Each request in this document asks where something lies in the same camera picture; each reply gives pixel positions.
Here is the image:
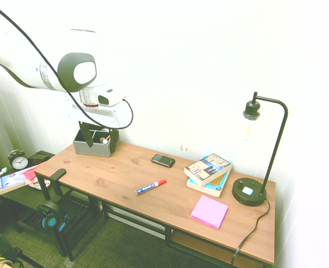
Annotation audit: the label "black desk lamp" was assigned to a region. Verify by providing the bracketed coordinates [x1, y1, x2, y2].
[231, 91, 289, 208]

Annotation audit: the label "black side table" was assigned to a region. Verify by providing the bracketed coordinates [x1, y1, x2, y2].
[0, 150, 70, 233]

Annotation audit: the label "beige paperback book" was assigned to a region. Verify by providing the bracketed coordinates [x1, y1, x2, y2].
[183, 152, 233, 186]

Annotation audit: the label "black keypad phone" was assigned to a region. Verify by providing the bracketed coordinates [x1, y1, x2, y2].
[150, 153, 176, 169]

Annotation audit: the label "black twin-bell alarm clock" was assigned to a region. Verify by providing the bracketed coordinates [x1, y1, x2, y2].
[7, 149, 30, 170]

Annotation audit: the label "red and blue marker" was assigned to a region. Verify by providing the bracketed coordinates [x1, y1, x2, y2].
[135, 179, 168, 196]

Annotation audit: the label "black slatted rack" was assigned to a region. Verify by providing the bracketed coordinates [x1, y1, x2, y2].
[16, 192, 110, 262]

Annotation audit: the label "red patterned booklet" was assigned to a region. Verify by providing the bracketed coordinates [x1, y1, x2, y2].
[21, 164, 52, 191]

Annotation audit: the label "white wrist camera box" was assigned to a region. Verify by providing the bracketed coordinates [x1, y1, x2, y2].
[97, 87, 125, 107]

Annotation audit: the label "black headphone hook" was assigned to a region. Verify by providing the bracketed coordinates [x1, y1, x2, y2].
[42, 168, 68, 202]

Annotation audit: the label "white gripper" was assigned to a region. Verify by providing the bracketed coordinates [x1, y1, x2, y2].
[65, 91, 127, 149]

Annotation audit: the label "black and blue headphones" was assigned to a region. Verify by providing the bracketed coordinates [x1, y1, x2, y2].
[36, 199, 71, 233]

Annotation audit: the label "black lamp power cable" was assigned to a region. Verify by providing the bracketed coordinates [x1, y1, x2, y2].
[230, 197, 272, 266]

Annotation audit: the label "teal paperback book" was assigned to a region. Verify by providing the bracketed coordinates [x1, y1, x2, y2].
[186, 170, 231, 198]

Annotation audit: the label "wooden desk with black frame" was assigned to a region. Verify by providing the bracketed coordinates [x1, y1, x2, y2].
[33, 141, 277, 268]

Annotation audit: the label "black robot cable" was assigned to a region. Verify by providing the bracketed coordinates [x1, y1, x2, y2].
[0, 0, 134, 131]

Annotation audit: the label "small black box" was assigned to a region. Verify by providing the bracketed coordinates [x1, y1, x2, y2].
[27, 154, 51, 166]

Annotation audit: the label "white and blue book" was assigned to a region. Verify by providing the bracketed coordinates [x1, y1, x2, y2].
[0, 170, 29, 195]

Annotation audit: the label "grey fabric pen holder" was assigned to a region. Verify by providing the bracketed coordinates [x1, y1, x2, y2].
[72, 124, 122, 158]

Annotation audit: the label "wooden under-desk shelf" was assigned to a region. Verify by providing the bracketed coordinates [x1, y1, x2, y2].
[170, 231, 266, 268]

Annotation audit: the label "pink sticky note pad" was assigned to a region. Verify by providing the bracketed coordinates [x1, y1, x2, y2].
[190, 194, 229, 231]

